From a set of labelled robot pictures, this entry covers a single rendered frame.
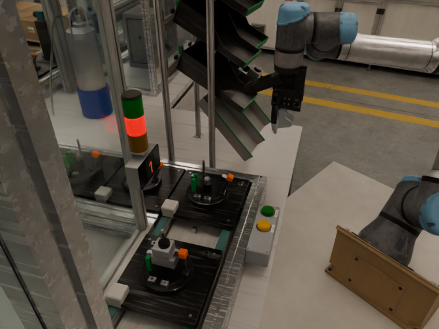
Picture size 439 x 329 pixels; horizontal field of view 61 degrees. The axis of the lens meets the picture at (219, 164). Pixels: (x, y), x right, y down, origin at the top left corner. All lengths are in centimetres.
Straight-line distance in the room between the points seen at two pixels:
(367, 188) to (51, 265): 147
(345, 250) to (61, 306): 99
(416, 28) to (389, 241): 407
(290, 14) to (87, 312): 84
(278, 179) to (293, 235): 30
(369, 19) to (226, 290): 433
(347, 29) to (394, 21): 401
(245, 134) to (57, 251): 132
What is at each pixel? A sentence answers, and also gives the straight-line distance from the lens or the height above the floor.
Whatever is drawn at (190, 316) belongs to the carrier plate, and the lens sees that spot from 98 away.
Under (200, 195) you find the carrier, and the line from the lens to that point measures 123.
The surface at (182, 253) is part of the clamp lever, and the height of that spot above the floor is 108.
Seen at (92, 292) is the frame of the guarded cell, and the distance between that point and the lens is 22.
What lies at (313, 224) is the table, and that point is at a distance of 137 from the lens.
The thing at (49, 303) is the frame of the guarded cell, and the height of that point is 165.
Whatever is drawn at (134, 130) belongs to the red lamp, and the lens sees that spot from 95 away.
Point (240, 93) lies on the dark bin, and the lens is 139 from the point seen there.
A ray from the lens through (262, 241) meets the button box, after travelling 115.
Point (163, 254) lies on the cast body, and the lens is 97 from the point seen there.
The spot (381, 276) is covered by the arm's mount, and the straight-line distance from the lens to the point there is 111.
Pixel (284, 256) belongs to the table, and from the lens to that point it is 125.
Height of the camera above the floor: 180
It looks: 36 degrees down
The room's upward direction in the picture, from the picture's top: straight up
